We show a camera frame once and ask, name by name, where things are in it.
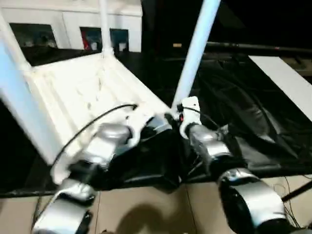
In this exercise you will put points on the white plastic table leg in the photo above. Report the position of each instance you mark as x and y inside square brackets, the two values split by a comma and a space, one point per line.
[195, 48]
[22, 97]
[106, 24]
[15, 44]

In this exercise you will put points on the white plastic table top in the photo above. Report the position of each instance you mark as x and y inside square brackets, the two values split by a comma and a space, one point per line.
[85, 78]

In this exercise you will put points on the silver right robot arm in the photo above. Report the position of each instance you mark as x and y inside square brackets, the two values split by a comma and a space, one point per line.
[212, 143]

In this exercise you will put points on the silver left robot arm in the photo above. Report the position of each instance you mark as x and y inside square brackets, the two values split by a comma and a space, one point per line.
[109, 132]

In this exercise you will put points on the black work mat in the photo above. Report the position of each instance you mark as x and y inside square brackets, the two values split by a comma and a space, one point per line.
[243, 109]

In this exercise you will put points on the white mug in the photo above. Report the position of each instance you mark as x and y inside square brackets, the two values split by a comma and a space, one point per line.
[122, 46]
[93, 45]

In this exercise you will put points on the black case with yellow label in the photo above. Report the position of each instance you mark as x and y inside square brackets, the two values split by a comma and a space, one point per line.
[161, 24]

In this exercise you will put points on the black metal rod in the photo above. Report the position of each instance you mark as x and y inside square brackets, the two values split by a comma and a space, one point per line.
[256, 46]

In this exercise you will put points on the white flat board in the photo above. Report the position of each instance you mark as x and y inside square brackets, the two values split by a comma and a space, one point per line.
[285, 75]

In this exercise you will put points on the black metal table strut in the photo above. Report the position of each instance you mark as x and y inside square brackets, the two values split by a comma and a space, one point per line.
[297, 191]

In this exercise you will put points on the white cabinet with glass doors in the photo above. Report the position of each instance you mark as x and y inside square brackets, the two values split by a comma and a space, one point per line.
[61, 14]

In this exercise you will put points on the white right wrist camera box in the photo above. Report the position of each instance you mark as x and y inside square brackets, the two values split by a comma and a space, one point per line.
[192, 107]

